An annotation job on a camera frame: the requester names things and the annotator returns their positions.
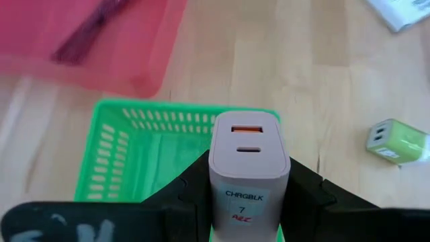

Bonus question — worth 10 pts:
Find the green plastic basket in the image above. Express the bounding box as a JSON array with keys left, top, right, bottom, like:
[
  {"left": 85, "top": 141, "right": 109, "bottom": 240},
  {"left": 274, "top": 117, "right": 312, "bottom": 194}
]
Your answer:
[{"left": 73, "top": 98, "right": 282, "bottom": 242}]

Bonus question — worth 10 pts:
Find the green and white USB charger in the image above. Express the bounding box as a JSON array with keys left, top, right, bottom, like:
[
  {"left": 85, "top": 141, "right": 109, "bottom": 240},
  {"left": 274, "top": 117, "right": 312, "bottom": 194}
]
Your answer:
[{"left": 365, "top": 118, "right": 430, "bottom": 165}]

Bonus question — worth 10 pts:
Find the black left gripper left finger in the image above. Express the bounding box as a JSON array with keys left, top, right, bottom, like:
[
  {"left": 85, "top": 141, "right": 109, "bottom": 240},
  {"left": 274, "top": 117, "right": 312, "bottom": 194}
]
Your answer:
[{"left": 0, "top": 149, "right": 214, "bottom": 242}]

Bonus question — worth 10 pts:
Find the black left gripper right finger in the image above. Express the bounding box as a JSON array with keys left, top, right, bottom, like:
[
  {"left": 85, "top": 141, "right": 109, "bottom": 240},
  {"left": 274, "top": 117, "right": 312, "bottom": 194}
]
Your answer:
[{"left": 280, "top": 157, "right": 430, "bottom": 242}]

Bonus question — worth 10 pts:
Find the pink plastic bin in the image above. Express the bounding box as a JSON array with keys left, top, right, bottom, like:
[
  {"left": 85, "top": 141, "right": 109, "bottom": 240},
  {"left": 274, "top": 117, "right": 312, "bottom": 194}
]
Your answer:
[{"left": 0, "top": 0, "right": 188, "bottom": 99}]

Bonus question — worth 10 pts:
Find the white cardboard box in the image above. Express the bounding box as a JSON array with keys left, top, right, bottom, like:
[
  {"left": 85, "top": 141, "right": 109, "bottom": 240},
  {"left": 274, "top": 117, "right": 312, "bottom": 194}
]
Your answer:
[{"left": 365, "top": 0, "right": 430, "bottom": 34}]

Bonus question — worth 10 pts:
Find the white labelled charger block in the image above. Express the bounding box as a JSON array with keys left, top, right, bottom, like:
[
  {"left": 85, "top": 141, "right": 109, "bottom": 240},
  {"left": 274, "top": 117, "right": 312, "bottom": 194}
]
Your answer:
[{"left": 208, "top": 110, "right": 292, "bottom": 242}]

